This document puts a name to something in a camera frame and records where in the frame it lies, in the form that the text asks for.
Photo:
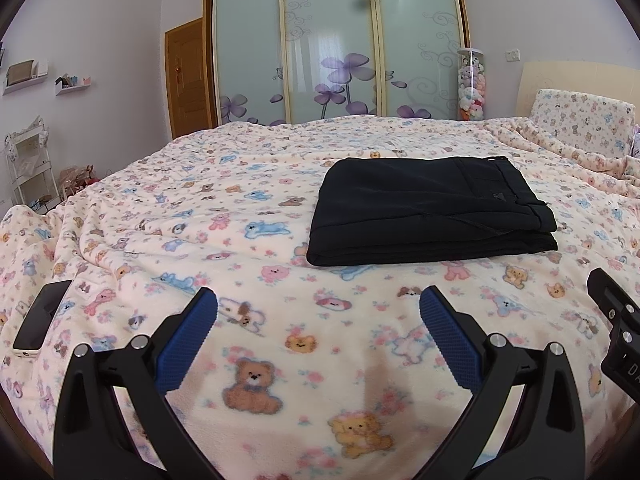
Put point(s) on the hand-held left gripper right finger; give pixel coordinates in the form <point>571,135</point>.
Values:
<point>450,340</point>

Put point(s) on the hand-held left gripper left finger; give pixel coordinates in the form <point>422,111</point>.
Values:
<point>187,340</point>

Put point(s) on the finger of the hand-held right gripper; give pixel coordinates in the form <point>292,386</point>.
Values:
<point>612,295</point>

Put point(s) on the black pants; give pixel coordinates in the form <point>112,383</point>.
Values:
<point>425,210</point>

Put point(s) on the bear printed blanket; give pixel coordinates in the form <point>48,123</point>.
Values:
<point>310,300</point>

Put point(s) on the black smartphone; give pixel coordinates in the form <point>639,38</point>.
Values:
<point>42,317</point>

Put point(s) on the bear printed pillow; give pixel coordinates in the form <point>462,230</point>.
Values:
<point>580,120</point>

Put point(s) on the pile of dolls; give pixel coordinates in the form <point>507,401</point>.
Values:
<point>80,180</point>

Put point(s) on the cream headboard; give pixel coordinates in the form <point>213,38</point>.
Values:
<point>575,77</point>

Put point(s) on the clear tube of plush toys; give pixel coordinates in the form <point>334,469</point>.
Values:
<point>471,90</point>

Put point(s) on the wooden door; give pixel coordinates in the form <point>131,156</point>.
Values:
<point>190,85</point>

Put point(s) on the wardrobe with flowered glass doors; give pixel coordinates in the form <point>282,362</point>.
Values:
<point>330,20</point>

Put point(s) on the white wall switch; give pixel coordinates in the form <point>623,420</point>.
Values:
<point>512,54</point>

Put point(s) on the white wall shelf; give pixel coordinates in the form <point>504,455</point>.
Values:
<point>72,86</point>
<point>25,77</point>

